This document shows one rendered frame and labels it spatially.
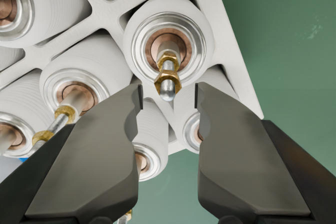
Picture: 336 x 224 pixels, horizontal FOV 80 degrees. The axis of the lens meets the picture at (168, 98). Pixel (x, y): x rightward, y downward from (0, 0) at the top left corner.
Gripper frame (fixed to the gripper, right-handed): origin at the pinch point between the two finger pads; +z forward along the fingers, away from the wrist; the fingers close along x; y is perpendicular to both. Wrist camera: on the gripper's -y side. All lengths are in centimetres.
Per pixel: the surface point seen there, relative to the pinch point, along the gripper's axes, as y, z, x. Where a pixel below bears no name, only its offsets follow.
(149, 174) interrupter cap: 18.8, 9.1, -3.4
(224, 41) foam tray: 1.8, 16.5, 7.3
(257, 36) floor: 5.7, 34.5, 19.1
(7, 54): 2.5, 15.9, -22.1
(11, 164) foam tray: 31, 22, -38
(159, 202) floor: 65, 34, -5
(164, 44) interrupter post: -0.3, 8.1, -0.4
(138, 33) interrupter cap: -1.2, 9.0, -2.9
